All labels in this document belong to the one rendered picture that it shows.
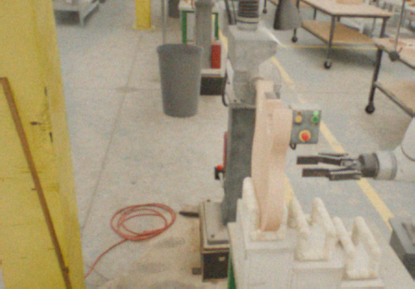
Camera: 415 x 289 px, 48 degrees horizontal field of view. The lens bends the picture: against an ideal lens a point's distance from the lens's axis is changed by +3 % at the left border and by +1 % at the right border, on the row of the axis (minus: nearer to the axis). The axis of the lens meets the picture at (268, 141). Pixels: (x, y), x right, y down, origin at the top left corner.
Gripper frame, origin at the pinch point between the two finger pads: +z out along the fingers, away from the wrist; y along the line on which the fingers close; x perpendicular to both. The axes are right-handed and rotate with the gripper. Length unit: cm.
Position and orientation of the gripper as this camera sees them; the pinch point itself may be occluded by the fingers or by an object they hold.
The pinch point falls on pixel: (308, 166)
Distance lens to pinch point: 137.0
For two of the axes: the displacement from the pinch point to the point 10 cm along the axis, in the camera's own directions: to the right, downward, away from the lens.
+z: -9.8, 0.0, -1.7
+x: 0.8, -9.0, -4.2
